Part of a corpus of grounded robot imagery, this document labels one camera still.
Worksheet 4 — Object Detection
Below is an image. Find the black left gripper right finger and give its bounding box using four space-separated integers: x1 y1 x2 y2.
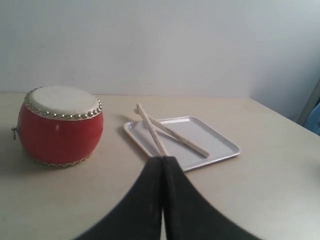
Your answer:
161 156 253 240

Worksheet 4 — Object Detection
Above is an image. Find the white rectangular tray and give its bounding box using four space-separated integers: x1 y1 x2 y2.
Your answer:
123 115 242 173

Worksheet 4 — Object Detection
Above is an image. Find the blue chair in background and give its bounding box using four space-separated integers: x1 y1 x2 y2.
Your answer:
304 103 320 136

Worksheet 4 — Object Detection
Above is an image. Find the small red drum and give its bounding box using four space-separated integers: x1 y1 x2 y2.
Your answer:
11 85 104 167

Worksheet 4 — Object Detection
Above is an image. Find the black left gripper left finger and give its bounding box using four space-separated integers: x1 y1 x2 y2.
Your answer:
77 157 162 240

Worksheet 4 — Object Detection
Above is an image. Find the white drumstick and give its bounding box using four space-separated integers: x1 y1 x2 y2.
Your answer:
136 103 169 156
133 108 210 158

